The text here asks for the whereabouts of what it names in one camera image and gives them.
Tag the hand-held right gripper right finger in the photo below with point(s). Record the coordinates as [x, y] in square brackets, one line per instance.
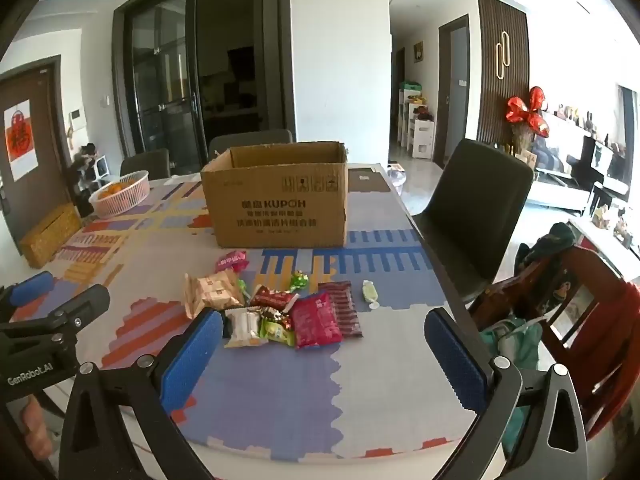
[457, 362]

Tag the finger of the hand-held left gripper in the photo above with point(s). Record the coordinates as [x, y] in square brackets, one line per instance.
[30, 289]
[82, 305]

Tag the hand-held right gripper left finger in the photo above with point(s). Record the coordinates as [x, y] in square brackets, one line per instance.
[192, 355]

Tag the white snack packet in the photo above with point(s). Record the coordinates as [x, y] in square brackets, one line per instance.
[244, 328]

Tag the beige biscuit packets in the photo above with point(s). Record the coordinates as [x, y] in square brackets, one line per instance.
[210, 292]

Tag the dark green snack packet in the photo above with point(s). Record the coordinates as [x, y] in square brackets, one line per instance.
[243, 286]

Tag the yellow green snack packet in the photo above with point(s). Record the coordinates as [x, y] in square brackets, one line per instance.
[277, 333]

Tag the red foil candy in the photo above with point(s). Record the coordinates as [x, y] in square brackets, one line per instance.
[274, 316]

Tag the dark red snack packet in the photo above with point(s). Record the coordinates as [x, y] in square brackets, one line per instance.
[272, 300]

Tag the pink snack packet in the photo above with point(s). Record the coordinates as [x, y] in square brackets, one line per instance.
[232, 261]

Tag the white green candy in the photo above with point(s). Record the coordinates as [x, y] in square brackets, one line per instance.
[371, 294]

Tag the magenta snack packet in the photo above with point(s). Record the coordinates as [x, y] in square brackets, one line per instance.
[315, 321]

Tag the maroon striped snack packet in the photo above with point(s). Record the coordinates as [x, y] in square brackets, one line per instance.
[342, 307]

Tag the brown cardboard box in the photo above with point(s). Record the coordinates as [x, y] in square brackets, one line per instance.
[280, 200]

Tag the person's left hand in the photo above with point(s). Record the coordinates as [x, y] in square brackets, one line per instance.
[35, 425]

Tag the yellow woven tissue box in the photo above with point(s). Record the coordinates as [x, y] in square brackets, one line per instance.
[50, 235]

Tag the teal bag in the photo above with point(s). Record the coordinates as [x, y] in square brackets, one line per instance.
[515, 347]

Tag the colourful printed tablecloth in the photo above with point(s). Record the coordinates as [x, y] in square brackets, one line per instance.
[260, 400]

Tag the pink plastic basket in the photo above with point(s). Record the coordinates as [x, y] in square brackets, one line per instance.
[122, 200]

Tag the orange fruits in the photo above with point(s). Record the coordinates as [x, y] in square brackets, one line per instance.
[112, 190]

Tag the dark clutter heap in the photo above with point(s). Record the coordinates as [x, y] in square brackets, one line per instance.
[82, 165]

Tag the red wooden chair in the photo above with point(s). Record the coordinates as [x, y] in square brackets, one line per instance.
[595, 320]

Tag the dark green garment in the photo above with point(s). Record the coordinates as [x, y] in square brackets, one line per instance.
[550, 247]

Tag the red door poster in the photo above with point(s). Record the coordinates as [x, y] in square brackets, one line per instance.
[21, 140]

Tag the dark upholstered chair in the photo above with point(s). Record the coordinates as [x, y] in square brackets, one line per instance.
[250, 141]
[145, 164]
[475, 210]

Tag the brown entrance door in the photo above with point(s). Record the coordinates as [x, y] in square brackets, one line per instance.
[47, 125]

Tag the clear plastic container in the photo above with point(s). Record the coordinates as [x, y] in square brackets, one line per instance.
[396, 174]

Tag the brown cardboard sheet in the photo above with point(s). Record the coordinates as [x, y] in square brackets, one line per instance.
[367, 180]

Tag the black glass sliding door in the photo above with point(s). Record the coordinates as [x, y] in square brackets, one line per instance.
[165, 80]

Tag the white storage shelf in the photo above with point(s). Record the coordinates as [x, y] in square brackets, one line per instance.
[417, 125]

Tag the red foil balloons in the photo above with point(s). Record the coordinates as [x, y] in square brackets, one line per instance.
[527, 112]

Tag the grey room door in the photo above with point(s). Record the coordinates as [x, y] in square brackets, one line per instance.
[455, 90]

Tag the dark slatted wall panel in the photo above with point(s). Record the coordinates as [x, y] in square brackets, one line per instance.
[502, 65]

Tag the gold wall ornament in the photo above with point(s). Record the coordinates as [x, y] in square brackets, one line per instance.
[503, 55]

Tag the small wall picture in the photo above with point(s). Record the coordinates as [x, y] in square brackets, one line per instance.
[418, 51]

